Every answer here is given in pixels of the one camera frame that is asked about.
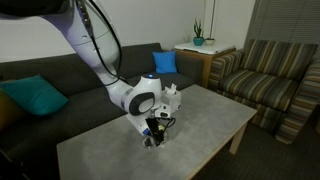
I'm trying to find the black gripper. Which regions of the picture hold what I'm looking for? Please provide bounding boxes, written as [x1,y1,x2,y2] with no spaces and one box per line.
[145,116,168,148]

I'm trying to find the grey tissue box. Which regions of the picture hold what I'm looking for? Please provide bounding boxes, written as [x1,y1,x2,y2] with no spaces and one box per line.
[162,83,183,114]

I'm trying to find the blue pillow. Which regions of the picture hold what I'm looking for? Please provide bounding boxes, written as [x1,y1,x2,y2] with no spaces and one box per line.
[152,50,178,75]

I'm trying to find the light wooden table leg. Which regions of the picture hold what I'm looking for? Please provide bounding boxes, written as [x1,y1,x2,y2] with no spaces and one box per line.
[229,121,249,155]

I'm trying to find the wooden side table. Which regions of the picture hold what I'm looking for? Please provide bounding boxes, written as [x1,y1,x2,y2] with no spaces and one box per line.
[173,46,237,89]

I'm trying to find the white tray board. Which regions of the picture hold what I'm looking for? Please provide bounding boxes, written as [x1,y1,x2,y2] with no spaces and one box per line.
[174,42,236,55]

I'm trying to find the teal pot with plant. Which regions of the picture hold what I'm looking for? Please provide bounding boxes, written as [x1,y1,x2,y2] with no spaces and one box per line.
[192,18,205,47]

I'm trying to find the dark grey patterned sofa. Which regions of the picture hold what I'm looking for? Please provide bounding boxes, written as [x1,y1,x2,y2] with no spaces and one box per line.
[0,42,204,180]

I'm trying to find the small beige plant pot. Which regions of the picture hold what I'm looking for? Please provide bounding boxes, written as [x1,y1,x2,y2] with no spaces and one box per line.
[204,37,216,47]

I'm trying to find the striped armchair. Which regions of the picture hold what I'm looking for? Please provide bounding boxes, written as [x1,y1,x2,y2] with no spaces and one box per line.
[208,38,320,145]

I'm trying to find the teal pillow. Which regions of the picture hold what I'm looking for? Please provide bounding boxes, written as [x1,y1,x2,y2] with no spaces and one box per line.
[0,74,70,117]

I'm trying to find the yellow pillow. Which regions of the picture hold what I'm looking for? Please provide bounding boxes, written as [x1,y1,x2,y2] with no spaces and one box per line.
[0,88,25,133]

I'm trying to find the beige slatted closet doors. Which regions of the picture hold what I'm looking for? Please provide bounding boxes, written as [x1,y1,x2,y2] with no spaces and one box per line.
[244,0,320,48]

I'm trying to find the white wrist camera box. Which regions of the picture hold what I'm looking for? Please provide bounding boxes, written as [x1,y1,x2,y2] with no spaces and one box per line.
[154,102,173,120]

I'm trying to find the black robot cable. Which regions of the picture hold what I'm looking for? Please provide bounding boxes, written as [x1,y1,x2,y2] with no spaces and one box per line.
[73,0,177,131]

